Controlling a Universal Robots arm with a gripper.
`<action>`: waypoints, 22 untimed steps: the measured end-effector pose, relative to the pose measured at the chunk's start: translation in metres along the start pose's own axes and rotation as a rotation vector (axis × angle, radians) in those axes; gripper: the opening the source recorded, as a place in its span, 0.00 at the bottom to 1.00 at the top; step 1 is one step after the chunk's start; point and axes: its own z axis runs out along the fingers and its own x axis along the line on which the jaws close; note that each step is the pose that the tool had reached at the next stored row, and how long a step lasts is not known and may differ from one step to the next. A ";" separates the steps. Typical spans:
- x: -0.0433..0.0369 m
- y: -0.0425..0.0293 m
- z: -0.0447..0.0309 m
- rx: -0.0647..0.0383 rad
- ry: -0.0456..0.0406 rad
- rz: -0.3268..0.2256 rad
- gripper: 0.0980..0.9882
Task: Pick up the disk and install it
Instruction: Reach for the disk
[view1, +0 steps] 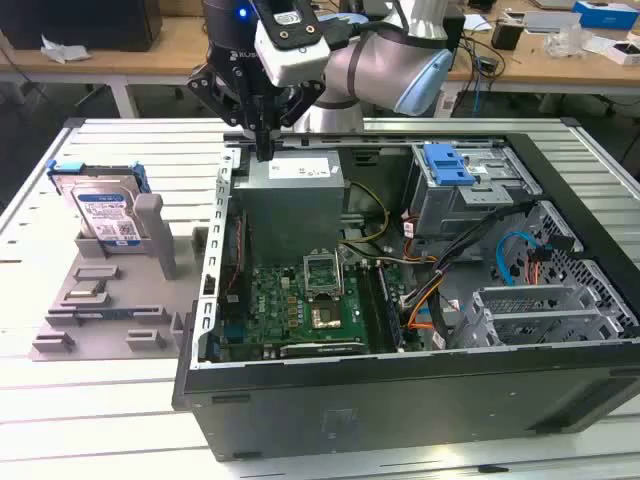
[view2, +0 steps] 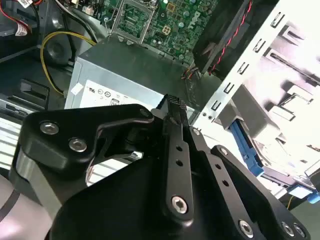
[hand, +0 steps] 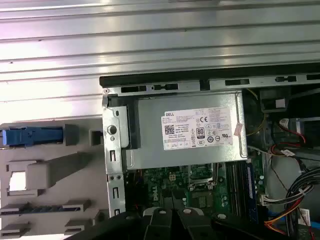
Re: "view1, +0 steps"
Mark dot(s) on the RAM stick with blue label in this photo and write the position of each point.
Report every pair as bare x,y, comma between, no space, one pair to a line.
107,314

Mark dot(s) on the metal optical drive cage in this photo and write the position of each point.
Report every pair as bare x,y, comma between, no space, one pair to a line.
440,210

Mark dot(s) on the small black desk box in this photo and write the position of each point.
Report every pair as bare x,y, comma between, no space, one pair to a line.
506,36

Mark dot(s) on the crumpled white paper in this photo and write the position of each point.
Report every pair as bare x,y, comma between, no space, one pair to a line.
65,50

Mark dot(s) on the grey power supply unit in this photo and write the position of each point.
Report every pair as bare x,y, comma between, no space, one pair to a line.
290,210

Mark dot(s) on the RAM stick in slot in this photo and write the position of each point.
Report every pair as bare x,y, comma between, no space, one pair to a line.
390,310

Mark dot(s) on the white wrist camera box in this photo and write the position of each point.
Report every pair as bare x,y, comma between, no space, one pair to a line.
295,60

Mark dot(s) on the grey parts rack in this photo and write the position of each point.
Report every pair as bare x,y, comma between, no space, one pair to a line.
125,295

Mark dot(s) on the blue cardboard box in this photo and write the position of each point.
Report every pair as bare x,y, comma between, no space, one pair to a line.
607,12

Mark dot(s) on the metal disk bay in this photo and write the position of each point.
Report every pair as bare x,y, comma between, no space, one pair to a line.
530,310

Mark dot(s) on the green motherboard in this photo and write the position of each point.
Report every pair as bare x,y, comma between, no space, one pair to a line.
275,305

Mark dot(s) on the black graphics card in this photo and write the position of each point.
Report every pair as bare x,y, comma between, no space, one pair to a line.
320,348

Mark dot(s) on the silver CPU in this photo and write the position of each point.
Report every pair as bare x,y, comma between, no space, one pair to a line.
87,295

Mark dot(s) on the hard disk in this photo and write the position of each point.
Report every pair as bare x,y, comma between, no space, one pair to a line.
105,210

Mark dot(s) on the blue plastic drive latch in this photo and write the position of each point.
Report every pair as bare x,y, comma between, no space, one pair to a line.
447,165

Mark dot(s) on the black box on desk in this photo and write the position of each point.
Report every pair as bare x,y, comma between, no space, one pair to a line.
75,25

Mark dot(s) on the CPU socket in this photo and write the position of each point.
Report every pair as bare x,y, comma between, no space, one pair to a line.
326,315

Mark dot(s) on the black RAM slot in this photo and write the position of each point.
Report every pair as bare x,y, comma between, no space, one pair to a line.
370,310

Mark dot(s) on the wooden desk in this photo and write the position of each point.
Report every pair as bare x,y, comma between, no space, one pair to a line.
175,50

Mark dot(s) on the black PC case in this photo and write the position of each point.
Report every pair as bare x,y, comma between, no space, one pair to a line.
400,410

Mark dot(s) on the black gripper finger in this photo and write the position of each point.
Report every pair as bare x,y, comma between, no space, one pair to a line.
305,100
215,90

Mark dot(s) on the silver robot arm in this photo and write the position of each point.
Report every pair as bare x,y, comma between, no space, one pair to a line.
380,65

